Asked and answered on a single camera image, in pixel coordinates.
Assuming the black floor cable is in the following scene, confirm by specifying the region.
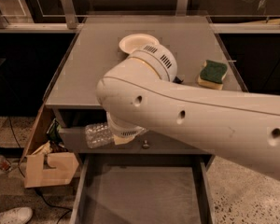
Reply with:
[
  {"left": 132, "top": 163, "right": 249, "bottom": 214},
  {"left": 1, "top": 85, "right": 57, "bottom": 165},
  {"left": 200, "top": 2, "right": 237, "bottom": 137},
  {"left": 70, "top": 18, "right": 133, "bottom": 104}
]
[{"left": 7, "top": 116, "right": 73, "bottom": 224}]

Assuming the dark blue snack packet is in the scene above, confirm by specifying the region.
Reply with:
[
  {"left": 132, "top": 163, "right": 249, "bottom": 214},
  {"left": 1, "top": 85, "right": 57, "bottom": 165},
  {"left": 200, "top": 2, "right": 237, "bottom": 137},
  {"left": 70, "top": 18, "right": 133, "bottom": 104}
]
[{"left": 174, "top": 77, "right": 184, "bottom": 84}]

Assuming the yellow green sponge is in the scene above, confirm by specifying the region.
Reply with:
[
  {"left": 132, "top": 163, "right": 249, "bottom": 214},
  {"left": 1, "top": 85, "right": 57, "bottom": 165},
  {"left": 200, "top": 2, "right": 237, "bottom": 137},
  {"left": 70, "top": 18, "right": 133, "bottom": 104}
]
[{"left": 198, "top": 60, "right": 228, "bottom": 90}]

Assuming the round metal drawer knob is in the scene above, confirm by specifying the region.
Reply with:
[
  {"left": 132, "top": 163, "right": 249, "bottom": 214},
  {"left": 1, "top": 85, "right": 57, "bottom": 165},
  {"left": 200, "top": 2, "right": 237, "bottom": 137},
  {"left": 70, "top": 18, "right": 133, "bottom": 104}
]
[{"left": 142, "top": 140, "right": 150, "bottom": 149}]

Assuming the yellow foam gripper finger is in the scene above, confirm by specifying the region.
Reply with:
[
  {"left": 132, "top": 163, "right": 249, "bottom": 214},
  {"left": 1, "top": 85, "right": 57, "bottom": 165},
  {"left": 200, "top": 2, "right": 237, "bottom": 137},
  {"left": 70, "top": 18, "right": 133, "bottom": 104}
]
[{"left": 113, "top": 135, "right": 134, "bottom": 145}]

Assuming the grey metal railing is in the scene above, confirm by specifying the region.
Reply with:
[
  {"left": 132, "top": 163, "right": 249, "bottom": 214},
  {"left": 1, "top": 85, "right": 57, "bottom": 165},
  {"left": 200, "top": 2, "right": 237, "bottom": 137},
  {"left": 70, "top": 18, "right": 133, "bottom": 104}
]
[{"left": 0, "top": 0, "right": 280, "bottom": 34}]

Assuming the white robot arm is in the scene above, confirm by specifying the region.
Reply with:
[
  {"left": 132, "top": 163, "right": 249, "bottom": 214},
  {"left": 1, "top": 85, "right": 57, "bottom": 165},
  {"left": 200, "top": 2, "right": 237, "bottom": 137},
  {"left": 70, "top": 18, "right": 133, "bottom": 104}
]
[{"left": 96, "top": 45, "right": 280, "bottom": 181}]

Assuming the clear plastic water bottle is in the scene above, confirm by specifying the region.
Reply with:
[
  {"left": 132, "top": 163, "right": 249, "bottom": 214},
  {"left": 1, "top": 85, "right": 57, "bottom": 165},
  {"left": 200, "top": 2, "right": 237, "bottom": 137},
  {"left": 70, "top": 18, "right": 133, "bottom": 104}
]
[{"left": 84, "top": 121, "right": 148, "bottom": 149}]

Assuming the white sneaker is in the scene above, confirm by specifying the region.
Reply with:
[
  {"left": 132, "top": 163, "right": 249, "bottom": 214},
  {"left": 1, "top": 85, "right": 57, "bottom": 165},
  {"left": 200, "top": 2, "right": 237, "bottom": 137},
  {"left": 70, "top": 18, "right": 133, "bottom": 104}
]
[{"left": 0, "top": 207, "right": 33, "bottom": 224}]

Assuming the small bottle on floor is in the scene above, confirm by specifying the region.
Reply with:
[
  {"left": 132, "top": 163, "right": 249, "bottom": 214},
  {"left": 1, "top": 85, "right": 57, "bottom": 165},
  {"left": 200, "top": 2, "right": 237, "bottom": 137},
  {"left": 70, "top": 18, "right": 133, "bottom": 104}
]
[{"left": 0, "top": 155, "right": 11, "bottom": 173}]

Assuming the brown cardboard box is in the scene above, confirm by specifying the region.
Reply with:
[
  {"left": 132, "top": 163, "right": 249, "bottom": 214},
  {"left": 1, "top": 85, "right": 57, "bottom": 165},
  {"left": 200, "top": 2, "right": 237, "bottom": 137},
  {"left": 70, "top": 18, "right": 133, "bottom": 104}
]
[{"left": 20, "top": 105, "right": 80, "bottom": 189}]

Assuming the grey top drawer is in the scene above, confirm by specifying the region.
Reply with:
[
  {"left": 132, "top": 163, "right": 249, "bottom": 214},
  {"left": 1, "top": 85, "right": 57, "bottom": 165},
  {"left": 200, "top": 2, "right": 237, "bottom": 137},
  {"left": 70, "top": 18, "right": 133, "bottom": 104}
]
[{"left": 59, "top": 127, "right": 205, "bottom": 155}]

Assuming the green snack bag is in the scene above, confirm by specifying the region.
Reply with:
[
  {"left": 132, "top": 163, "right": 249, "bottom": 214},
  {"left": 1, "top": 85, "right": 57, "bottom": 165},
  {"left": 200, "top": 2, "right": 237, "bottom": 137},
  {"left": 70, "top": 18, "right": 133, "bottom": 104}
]
[{"left": 46, "top": 119, "right": 62, "bottom": 144}]

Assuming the grey drawer cabinet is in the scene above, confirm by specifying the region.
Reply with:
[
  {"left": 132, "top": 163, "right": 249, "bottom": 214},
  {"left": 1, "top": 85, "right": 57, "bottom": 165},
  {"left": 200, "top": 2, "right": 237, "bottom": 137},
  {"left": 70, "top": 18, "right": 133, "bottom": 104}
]
[{"left": 42, "top": 14, "right": 250, "bottom": 224}]

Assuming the open grey middle drawer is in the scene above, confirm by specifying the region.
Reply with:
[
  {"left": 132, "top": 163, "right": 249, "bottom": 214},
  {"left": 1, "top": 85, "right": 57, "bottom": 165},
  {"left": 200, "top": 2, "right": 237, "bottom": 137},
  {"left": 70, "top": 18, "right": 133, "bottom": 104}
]
[{"left": 69, "top": 154, "right": 216, "bottom": 224}]

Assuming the white paper bowl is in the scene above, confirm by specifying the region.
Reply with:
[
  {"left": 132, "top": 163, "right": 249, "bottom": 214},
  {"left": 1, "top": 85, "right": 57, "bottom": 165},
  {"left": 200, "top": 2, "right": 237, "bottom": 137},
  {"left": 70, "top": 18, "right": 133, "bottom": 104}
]
[{"left": 119, "top": 34, "right": 159, "bottom": 54}]

